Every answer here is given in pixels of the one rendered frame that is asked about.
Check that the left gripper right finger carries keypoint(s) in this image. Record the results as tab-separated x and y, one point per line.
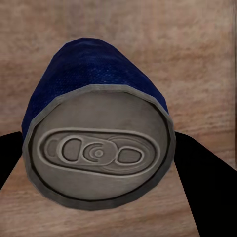
210	185

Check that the can of soda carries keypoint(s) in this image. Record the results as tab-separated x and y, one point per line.
97	134

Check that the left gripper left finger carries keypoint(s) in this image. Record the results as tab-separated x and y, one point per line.
10	152

